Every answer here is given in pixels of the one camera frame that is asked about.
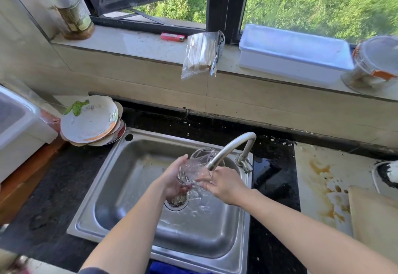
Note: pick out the person's right hand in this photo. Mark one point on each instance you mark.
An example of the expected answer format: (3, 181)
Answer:
(228, 186)

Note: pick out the person's left hand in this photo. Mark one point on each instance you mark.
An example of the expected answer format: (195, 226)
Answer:
(169, 180)

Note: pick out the person's right fingers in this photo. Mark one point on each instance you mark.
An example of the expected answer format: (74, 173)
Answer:
(210, 180)

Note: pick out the person's left thumb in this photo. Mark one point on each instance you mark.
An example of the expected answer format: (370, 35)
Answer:
(182, 163)

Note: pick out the clear glass cup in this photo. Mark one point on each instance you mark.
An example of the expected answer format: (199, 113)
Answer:
(197, 165)

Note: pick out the person's right forearm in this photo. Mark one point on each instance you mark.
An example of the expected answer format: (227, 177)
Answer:
(311, 236)

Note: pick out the person's left forearm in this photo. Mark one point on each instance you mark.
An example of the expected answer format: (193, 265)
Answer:
(124, 236)

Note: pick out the steel sink drain strainer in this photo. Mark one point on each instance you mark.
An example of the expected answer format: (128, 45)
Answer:
(178, 201)

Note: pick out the curved steel faucet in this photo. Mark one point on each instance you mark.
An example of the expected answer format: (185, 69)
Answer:
(231, 146)

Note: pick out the stainless steel sink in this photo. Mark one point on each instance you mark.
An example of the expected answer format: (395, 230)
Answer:
(130, 189)

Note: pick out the white plate with red rim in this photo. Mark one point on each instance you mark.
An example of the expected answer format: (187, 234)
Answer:
(116, 135)

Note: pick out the blue cloth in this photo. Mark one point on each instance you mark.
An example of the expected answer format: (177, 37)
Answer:
(174, 268)

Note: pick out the clear bag of wooden sticks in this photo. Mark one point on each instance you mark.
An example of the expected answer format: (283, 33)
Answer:
(199, 54)

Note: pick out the stained white stove top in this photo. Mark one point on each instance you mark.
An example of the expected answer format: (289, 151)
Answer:
(320, 183)

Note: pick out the green vegetable leaf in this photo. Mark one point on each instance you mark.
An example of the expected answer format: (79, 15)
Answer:
(76, 107)

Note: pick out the red lighter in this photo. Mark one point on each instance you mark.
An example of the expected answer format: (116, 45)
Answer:
(172, 37)

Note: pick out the white plastic tub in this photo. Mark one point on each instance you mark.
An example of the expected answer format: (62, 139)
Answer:
(292, 54)

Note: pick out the orange wooden board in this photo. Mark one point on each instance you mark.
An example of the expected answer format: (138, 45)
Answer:
(28, 177)

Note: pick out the white plastic box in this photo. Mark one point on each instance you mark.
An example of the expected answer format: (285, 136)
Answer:
(18, 130)

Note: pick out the beige cutting board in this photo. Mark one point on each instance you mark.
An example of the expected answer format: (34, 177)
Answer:
(374, 217)

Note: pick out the black pan with white rim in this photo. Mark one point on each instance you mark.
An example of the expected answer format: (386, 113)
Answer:
(388, 176)

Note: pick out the spice jar with red lid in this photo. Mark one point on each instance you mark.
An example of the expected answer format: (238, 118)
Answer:
(70, 9)

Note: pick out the clear container with orange label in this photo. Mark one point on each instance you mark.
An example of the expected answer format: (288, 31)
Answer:
(374, 62)

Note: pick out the black window frame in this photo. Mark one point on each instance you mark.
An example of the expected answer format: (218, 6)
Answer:
(219, 3)

